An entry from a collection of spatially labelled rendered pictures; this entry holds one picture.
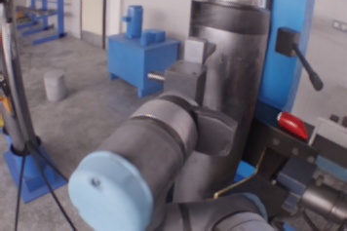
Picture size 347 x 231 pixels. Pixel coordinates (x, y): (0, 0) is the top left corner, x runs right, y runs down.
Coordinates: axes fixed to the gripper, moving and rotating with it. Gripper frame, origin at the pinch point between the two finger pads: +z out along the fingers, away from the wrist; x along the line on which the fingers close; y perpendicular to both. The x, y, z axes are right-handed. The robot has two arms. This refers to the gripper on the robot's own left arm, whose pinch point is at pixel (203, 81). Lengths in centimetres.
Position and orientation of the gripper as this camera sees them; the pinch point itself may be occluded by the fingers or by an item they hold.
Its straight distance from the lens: 50.2
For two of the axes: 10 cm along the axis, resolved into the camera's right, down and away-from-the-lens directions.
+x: -0.6, 8.8, 4.8
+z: 3.8, -4.2, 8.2
